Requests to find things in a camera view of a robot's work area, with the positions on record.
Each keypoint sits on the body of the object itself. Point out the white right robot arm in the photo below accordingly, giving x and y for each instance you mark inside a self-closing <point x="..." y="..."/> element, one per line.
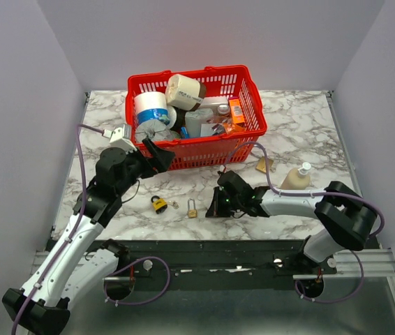
<point x="346" y="218"/>

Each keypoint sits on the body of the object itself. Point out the blue flat box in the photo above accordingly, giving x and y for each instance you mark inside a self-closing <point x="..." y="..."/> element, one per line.
<point x="184" y="133"/>

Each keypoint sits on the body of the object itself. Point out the beige paper roll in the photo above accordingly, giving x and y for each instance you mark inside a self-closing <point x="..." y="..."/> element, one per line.
<point x="184" y="92"/>

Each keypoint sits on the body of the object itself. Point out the white marbled container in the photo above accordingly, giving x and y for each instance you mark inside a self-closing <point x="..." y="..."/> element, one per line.
<point x="195" y="119"/>

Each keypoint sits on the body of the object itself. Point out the orange snack packet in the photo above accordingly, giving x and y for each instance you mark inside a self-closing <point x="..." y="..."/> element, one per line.
<point x="225" y="125"/>

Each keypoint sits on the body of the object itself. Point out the cream soap pump bottle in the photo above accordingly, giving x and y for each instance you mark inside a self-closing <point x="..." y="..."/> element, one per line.
<point x="297" y="178"/>

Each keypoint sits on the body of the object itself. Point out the yellow padlock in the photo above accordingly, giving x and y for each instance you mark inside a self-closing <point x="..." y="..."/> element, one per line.
<point x="159" y="204"/>

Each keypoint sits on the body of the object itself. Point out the jar with metal lid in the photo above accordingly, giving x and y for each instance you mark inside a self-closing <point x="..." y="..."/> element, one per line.
<point x="223" y="110"/>

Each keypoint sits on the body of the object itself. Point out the large brass padlock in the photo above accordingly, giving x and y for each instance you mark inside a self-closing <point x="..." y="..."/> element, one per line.
<point x="264" y="164"/>

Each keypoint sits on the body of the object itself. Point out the right aluminium extrusion rail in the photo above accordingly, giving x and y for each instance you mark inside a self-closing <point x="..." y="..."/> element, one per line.
<point x="376" y="263"/>

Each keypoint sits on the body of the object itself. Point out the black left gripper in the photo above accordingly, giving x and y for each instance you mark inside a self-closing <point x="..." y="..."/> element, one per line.
<point x="160" y="161"/>

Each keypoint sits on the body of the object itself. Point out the orange box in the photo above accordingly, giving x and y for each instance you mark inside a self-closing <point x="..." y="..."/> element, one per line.
<point x="236" y="111"/>

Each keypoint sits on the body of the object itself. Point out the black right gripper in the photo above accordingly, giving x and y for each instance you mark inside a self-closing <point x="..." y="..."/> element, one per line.
<point x="215" y="210"/>

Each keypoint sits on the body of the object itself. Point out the small brass padlock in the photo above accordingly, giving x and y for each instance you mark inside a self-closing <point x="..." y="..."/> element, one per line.
<point x="192" y="211"/>

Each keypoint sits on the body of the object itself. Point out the small silver keys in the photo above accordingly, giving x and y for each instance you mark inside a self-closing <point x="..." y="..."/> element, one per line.
<point x="173" y="204"/>

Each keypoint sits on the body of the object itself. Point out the black mounting base rail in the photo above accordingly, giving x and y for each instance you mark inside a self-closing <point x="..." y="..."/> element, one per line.
<point x="221" y="265"/>

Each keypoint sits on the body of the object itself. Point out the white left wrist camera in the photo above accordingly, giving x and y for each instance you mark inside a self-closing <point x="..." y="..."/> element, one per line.
<point x="120" y="138"/>

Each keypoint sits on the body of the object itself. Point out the white blue paper roll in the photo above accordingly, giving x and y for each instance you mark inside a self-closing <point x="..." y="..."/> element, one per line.
<point x="152" y="105"/>

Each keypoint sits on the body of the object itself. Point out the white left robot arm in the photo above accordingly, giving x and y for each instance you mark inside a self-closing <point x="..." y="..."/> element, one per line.
<point x="44" y="303"/>

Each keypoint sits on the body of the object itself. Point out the grey wrapped roll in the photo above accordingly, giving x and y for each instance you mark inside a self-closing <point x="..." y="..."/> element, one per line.
<point x="156" y="131"/>

